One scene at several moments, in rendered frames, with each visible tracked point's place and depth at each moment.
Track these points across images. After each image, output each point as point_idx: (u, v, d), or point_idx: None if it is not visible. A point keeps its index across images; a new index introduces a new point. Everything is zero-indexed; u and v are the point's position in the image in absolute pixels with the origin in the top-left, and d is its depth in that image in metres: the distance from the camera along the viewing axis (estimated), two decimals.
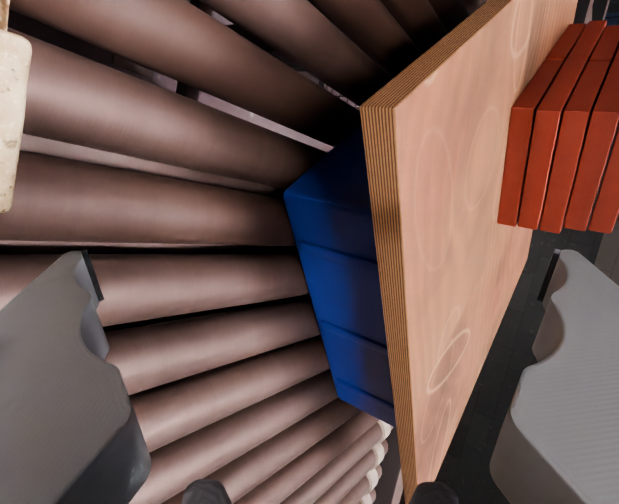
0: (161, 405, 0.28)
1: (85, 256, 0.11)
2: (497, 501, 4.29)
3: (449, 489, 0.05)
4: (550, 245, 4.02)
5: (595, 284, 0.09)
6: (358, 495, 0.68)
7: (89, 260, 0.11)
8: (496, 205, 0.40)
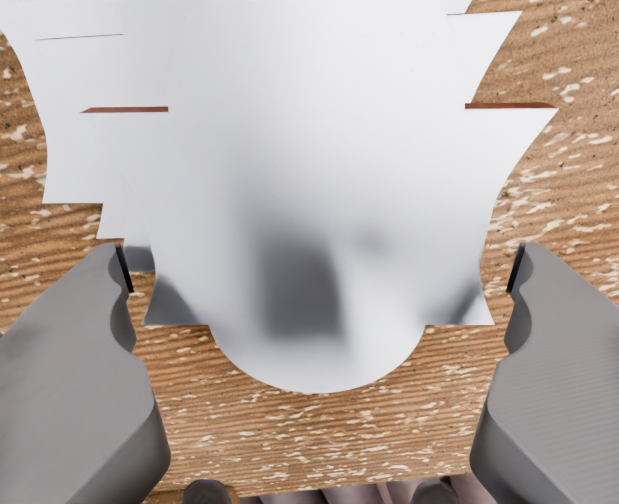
0: None
1: (118, 249, 0.11)
2: None
3: (449, 489, 0.05)
4: None
5: (559, 275, 0.10)
6: None
7: (121, 253, 0.11)
8: None
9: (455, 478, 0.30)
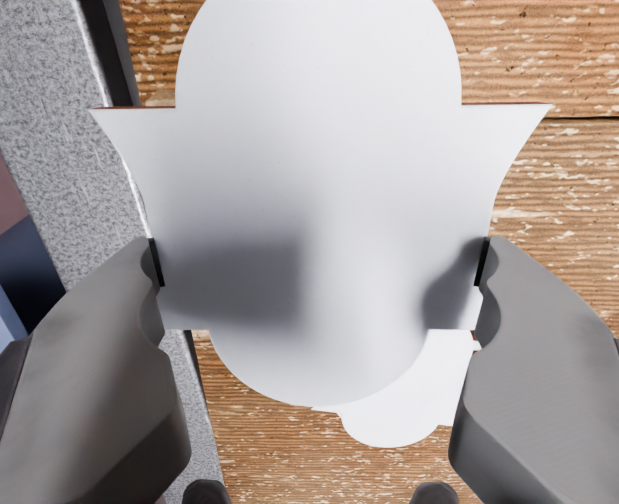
0: None
1: (151, 243, 0.11)
2: None
3: (449, 489, 0.05)
4: None
5: (524, 267, 0.10)
6: None
7: (154, 247, 0.11)
8: None
9: None
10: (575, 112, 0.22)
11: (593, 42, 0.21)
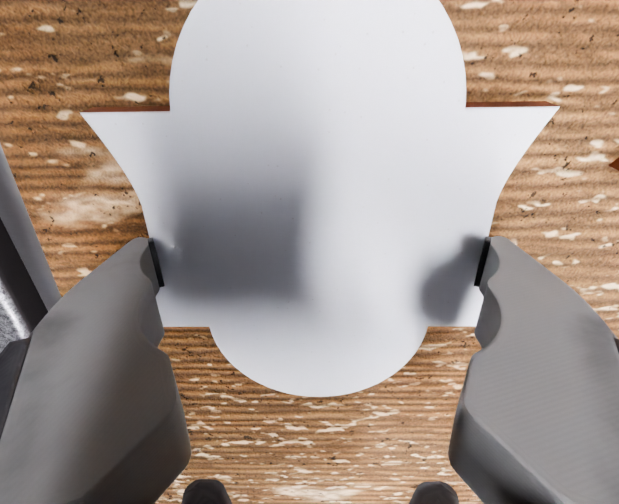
0: None
1: (150, 243, 0.11)
2: None
3: (449, 489, 0.05)
4: None
5: (524, 267, 0.10)
6: None
7: (154, 247, 0.11)
8: None
9: None
10: None
11: None
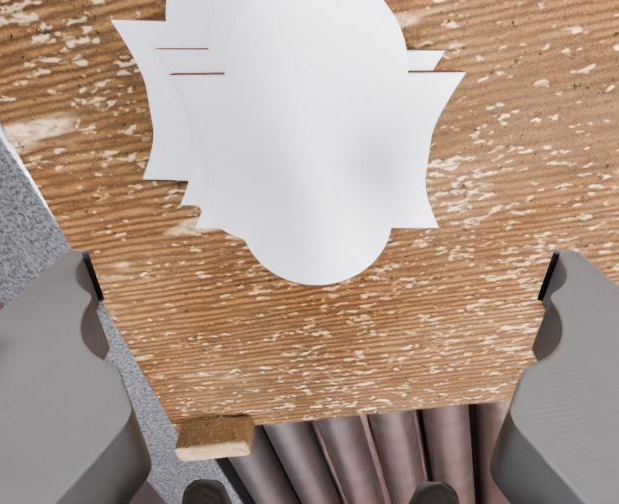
0: None
1: (85, 256, 0.11)
2: None
3: (449, 489, 0.05)
4: None
5: (595, 284, 0.09)
6: None
7: (89, 260, 0.11)
8: None
9: (427, 420, 0.37)
10: None
11: None
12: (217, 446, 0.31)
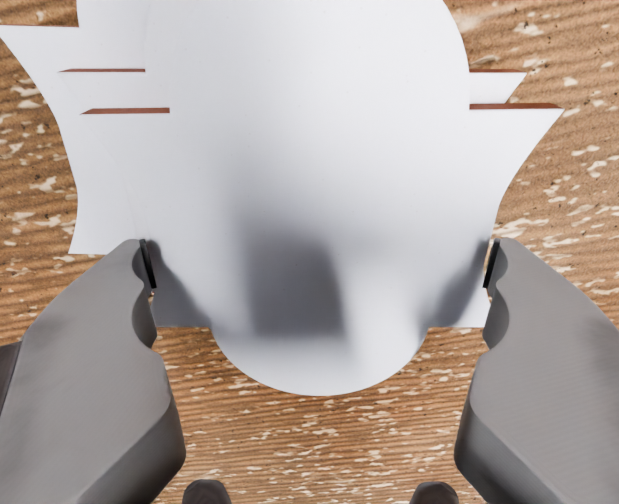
0: None
1: (142, 245, 0.11)
2: None
3: (449, 489, 0.05)
4: None
5: (533, 269, 0.10)
6: None
7: (145, 249, 0.11)
8: None
9: None
10: None
11: None
12: None
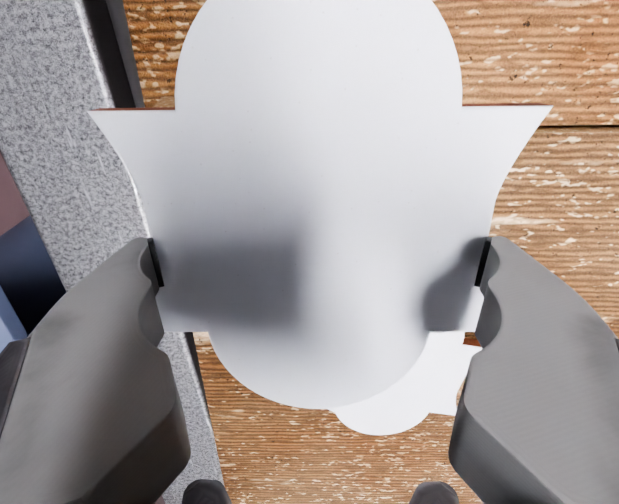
0: None
1: (150, 243, 0.11)
2: None
3: (449, 489, 0.05)
4: None
5: (525, 267, 0.10)
6: None
7: (153, 247, 0.11)
8: None
9: None
10: (578, 120, 0.22)
11: (596, 51, 0.21)
12: None
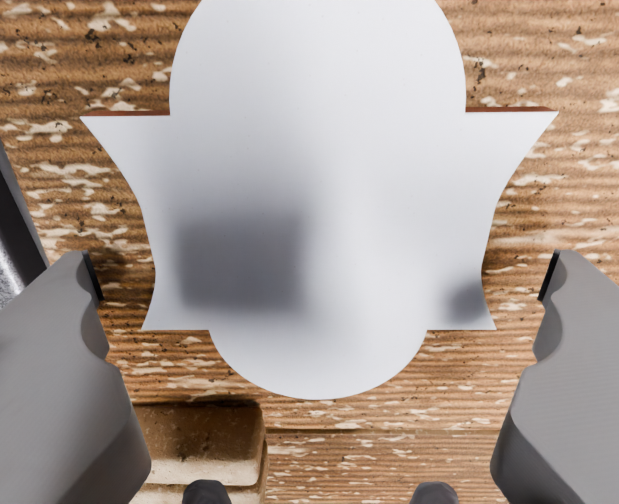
0: None
1: (85, 256, 0.11)
2: None
3: (449, 489, 0.05)
4: None
5: (595, 284, 0.09)
6: None
7: (89, 260, 0.11)
8: None
9: None
10: None
11: None
12: None
